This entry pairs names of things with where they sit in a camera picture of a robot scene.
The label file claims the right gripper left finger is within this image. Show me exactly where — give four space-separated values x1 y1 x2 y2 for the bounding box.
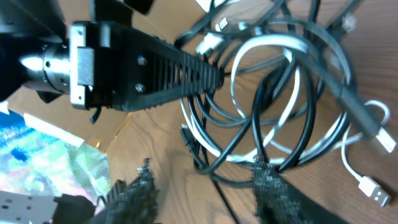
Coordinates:
90 158 159 224

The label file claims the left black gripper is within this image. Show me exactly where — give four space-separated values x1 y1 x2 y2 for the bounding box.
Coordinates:
42 20 224 113

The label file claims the white USB cable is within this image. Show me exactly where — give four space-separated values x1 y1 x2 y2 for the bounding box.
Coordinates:
186 99 392 208

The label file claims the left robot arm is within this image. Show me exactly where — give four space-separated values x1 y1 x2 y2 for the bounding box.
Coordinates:
1 0 224 111

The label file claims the black USB cable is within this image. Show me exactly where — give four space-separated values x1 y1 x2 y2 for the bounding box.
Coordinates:
174 0 397 224

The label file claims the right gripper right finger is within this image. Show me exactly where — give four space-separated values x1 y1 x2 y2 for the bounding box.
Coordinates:
252 162 345 224

